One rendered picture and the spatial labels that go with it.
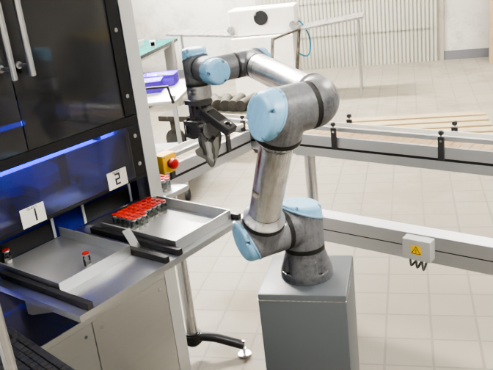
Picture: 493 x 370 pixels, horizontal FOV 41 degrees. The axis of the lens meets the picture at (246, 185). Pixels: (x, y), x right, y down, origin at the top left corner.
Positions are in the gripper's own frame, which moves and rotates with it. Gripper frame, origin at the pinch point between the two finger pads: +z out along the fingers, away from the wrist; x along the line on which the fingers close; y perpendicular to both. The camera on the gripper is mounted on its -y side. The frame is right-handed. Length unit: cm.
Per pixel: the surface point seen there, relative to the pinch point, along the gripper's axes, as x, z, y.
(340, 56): -657, 95, 350
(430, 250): -80, 59, -34
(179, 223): 4.1, 21.4, 15.2
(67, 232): 29, 19, 42
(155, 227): 10.1, 21.4, 20.0
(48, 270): 47, 21, 28
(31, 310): 51, 35, 35
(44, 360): 71, 27, -3
